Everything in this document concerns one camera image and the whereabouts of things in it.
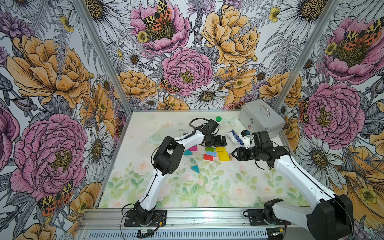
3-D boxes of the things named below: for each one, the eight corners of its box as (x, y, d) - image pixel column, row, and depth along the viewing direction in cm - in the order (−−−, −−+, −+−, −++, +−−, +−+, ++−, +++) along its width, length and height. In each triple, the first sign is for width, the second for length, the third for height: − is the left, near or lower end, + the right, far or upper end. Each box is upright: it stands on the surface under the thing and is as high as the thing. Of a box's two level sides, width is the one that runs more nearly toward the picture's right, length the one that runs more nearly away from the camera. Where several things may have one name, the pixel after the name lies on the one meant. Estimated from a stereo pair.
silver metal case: (259, 146, 104) (268, 130, 90) (236, 121, 119) (241, 103, 105) (277, 137, 109) (289, 120, 95) (253, 114, 124) (260, 97, 110)
